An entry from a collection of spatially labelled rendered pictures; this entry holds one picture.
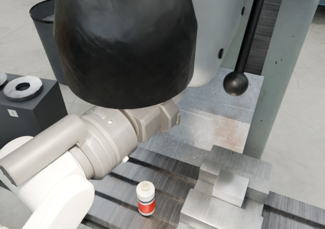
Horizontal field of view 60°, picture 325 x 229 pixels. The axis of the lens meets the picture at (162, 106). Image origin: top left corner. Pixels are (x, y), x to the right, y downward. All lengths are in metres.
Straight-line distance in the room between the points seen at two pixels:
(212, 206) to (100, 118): 0.32
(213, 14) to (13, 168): 0.25
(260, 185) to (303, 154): 1.55
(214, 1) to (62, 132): 0.22
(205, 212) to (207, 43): 0.37
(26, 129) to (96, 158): 0.45
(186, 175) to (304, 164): 1.45
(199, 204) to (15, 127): 0.50
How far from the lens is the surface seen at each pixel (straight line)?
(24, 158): 0.33
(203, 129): 0.89
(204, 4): 0.29
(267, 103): 0.91
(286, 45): 0.80
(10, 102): 0.76
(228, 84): 0.34
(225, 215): 0.59
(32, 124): 0.76
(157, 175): 0.76
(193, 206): 0.59
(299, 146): 2.22
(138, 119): 0.40
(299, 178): 2.04
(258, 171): 0.72
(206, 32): 0.30
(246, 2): 0.48
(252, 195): 0.66
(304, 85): 2.83
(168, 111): 0.42
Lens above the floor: 1.53
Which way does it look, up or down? 42 degrees down
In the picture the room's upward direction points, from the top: straight up
